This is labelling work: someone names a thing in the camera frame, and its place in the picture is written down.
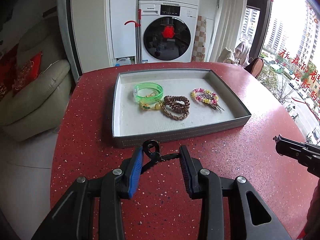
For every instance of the beige sofa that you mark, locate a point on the beige sofa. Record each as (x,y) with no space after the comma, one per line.
(41,104)

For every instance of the brown round chair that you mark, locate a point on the brown round chair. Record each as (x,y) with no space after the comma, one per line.
(255,67)

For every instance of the white detergent jug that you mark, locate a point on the white detergent jug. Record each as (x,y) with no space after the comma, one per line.
(123,61)

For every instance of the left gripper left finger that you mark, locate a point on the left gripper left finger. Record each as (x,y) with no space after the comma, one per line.
(72,215)

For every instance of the red embroidered cushion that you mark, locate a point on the red embroidered cushion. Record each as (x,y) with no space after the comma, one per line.
(27,73)

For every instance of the checkered hanging cloth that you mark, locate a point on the checkered hanging cloth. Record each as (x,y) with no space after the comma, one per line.
(199,48)

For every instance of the green translucent bangle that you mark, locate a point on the green translucent bangle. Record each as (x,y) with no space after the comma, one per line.
(147,92)

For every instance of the black claw hair clip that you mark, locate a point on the black claw hair clip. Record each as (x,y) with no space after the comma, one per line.
(152,149)

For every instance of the white washing machine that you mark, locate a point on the white washing machine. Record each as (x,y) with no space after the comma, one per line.
(167,31)

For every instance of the white cabinet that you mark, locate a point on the white cabinet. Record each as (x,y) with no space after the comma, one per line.
(121,29)

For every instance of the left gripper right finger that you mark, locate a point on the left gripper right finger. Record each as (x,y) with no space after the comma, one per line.
(249,216)

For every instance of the red handled mop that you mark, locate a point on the red handled mop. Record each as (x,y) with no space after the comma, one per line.
(137,24)

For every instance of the grey jewelry tray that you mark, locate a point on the grey jewelry tray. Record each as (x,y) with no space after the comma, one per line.
(181,113)

